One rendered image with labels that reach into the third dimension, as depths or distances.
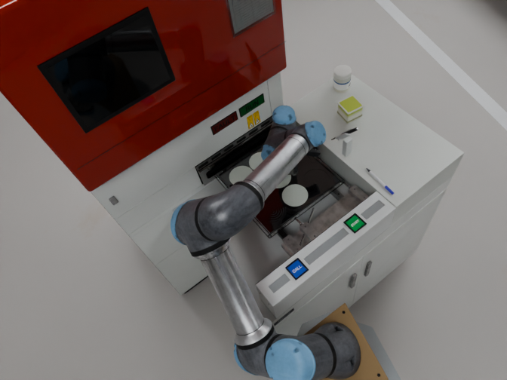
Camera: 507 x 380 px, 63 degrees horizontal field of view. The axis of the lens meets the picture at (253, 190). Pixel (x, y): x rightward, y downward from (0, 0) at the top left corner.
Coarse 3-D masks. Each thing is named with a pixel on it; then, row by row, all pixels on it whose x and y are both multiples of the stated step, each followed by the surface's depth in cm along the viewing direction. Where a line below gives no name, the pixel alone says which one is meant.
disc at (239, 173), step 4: (236, 168) 169; (240, 168) 169; (244, 168) 169; (248, 168) 168; (232, 172) 168; (236, 172) 168; (240, 172) 168; (244, 172) 168; (248, 172) 167; (232, 176) 167; (236, 176) 167; (240, 176) 167; (244, 176) 166; (232, 180) 166; (236, 180) 166; (240, 180) 166
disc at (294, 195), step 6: (288, 186) 161; (294, 186) 161; (300, 186) 161; (282, 192) 160; (288, 192) 160; (294, 192) 159; (300, 192) 159; (306, 192) 159; (282, 198) 159; (288, 198) 158; (294, 198) 158; (300, 198) 158; (306, 198) 157; (288, 204) 157; (294, 204) 157; (300, 204) 156
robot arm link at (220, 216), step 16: (304, 128) 120; (320, 128) 120; (288, 144) 115; (304, 144) 117; (320, 144) 120; (272, 160) 110; (288, 160) 112; (256, 176) 105; (272, 176) 107; (224, 192) 100; (240, 192) 99; (256, 192) 100; (208, 208) 98; (224, 208) 97; (240, 208) 98; (256, 208) 100; (208, 224) 98; (224, 224) 97; (240, 224) 99
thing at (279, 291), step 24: (360, 216) 144; (384, 216) 143; (336, 240) 141; (360, 240) 142; (288, 264) 138; (312, 264) 137; (336, 264) 144; (264, 288) 134; (288, 288) 133; (312, 288) 146
